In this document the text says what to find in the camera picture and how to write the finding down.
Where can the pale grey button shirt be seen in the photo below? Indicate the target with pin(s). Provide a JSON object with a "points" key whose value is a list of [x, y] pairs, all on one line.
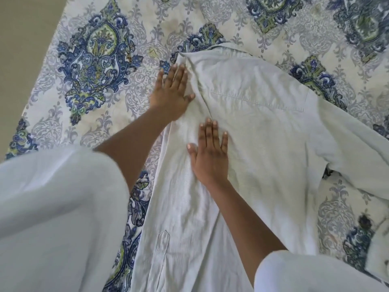
{"points": [[261, 139]]}

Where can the person's right middle finger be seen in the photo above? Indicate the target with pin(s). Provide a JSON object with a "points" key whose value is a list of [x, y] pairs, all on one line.
{"points": [[209, 133]]}

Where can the blue floral patterned bedsheet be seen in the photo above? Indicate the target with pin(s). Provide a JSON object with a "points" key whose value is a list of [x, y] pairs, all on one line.
{"points": [[100, 60]]}

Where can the person's left forearm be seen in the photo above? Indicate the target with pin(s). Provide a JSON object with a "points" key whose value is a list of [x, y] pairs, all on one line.
{"points": [[136, 139]]}

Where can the person's right little finger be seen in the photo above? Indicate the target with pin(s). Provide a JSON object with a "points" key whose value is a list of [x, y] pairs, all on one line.
{"points": [[224, 142]]}

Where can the person's white sleeve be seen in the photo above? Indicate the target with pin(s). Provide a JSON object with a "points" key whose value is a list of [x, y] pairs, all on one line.
{"points": [[57, 215], [307, 275]]}

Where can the person's right thumb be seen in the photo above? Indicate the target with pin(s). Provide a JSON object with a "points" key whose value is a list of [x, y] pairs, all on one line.
{"points": [[192, 152]]}

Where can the person's right forearm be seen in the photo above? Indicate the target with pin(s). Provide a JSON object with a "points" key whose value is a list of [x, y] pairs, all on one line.
{"points": [[243, 225]]}

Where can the person's left middle finger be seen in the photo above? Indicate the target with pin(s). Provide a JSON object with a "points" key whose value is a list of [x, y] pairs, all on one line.
{"points": [[179, 76]]}

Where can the person's right hand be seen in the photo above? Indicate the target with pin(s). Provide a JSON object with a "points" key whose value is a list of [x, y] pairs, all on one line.
{"points": [[211, 162]]}

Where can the person's left hand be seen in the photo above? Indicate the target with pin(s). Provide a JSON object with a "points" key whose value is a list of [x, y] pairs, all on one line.
{"points": [[170, 98]]}

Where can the person's left little finger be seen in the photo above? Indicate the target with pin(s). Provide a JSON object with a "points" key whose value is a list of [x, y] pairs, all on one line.
{"points": [[159, 80]]}

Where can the person's white right sleeve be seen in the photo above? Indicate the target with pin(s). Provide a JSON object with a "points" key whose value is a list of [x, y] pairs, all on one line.
{"points": [[307, 275]]}

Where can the person's white left sleeve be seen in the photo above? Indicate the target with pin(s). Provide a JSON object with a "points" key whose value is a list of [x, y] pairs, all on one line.
{"points": [[57, 215]]}

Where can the person's left thumb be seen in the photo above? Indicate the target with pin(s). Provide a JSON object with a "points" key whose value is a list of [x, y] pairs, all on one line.
{"points": [[190, 97]]}

